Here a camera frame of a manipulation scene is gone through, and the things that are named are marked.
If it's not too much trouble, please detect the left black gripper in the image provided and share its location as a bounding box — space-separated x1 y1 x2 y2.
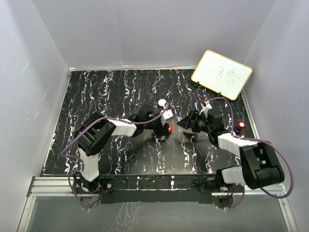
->
143 112 170 137

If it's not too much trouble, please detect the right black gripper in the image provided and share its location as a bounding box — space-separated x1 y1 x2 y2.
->
178 110 212 133

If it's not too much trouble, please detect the white earbud charging case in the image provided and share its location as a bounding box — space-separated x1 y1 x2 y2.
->
158 99 167 107

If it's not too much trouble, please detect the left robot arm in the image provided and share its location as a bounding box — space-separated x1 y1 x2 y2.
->
75 105 173 193

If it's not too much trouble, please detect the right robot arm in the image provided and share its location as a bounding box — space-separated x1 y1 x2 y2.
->
177 109 285 192

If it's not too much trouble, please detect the red emergency stop button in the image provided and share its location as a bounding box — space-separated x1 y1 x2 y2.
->
234 122 246 131

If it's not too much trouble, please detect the small whiteboard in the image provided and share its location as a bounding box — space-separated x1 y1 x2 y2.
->
191 50 253 101

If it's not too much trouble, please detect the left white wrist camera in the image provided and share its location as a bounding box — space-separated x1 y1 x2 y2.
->
161 109 173 125

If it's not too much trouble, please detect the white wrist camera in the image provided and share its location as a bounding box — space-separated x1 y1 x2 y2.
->
199 100 212 117
161 109 173 125

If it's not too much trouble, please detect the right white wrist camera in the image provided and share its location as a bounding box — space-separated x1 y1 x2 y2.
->
199 100 212 117

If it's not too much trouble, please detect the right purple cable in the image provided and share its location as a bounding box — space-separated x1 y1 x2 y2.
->
209 98 295 210

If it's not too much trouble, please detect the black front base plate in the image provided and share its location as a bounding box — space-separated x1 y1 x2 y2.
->
72 174 244 205

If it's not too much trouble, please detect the aluminium frame rail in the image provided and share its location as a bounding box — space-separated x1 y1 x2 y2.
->
18 175 297 232

